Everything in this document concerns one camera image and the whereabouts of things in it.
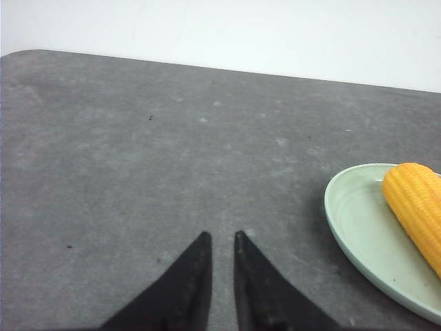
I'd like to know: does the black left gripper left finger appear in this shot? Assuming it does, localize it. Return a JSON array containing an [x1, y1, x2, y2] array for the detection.
[[99, 232, 212, 330]]

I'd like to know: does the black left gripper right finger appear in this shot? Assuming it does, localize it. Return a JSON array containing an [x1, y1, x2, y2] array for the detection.
[[234, 231, 340, 330]]

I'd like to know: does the yellow corn cob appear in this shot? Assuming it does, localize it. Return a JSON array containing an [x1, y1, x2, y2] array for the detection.
[[382, 163, 440, 276]]

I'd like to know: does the light green plate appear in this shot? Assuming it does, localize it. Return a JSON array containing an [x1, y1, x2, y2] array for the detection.
[[324, 163, 440, 324]]

